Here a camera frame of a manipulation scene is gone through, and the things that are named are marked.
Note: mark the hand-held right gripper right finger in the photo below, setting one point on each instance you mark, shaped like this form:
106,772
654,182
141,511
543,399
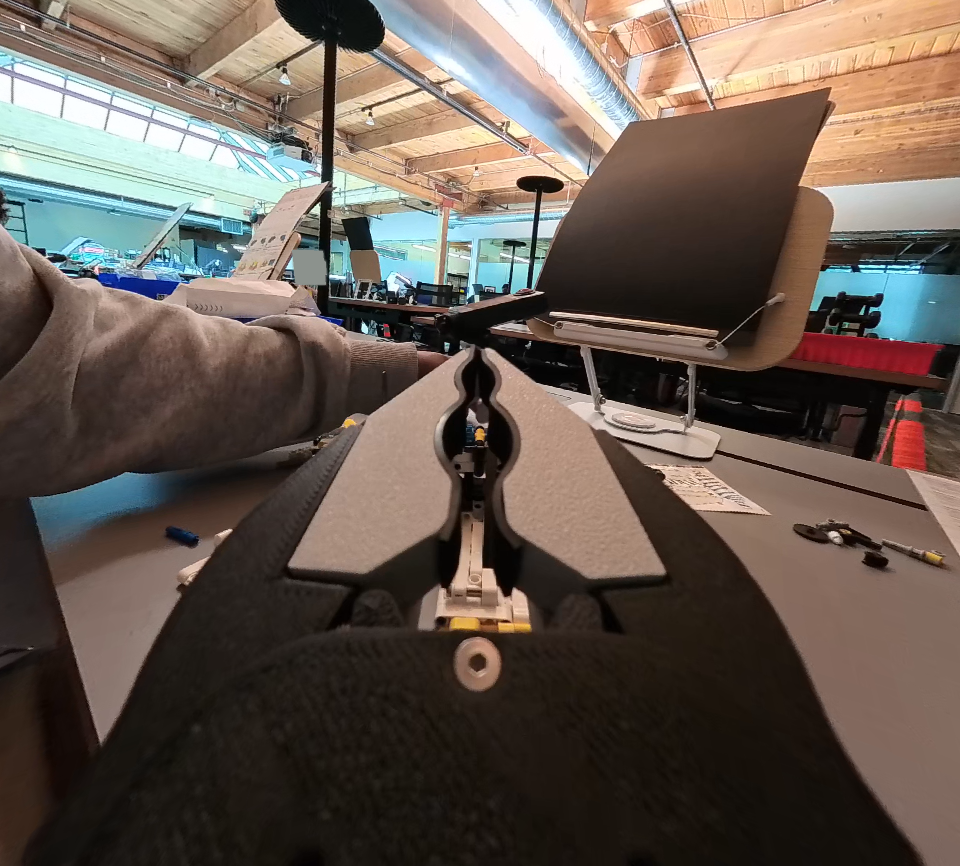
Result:
570,498

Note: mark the lego model with blue parts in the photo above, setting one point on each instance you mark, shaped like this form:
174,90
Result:
471,551

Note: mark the dark wooden desk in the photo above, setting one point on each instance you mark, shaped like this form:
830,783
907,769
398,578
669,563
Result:
900,383

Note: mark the ceiling projector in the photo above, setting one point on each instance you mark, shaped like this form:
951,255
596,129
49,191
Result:
290,157

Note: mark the leaning instruction board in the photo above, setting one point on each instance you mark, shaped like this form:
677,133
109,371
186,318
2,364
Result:
281,228

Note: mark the white printed paper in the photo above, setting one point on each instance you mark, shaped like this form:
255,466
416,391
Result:
941,506

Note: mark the printed sticker sheet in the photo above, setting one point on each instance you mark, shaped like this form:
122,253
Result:
712,491

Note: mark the small blue bin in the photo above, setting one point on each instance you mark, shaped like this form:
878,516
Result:
135,284

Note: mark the blue lego pin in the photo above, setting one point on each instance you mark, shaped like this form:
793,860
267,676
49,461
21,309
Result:
182,536

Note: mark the grey yellow lego axle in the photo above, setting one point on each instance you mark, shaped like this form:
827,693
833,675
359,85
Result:
911,552

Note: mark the person's left forearm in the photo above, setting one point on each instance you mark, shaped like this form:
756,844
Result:
150,378

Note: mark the beige book stand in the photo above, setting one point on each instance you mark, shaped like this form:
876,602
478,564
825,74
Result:
814,266

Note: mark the orange traffic cone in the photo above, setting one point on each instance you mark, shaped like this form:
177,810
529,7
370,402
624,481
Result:
907,438

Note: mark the small black lego piece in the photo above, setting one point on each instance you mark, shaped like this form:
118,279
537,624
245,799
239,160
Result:
874,560

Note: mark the red bin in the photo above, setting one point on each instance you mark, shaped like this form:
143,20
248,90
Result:
862,354

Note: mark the white box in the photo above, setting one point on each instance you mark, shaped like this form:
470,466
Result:
232,296

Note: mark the black sheet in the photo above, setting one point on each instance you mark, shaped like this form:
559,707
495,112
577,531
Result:
675,220

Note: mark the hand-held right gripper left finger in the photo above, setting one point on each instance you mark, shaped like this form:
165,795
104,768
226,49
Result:
390,491

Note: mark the black round lego disc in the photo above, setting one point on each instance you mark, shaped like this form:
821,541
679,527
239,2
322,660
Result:
807,533

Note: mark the cluster of lego pins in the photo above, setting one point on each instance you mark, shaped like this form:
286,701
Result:
847,534

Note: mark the black pole lamp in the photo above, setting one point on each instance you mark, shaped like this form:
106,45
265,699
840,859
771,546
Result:
538,184
328,10

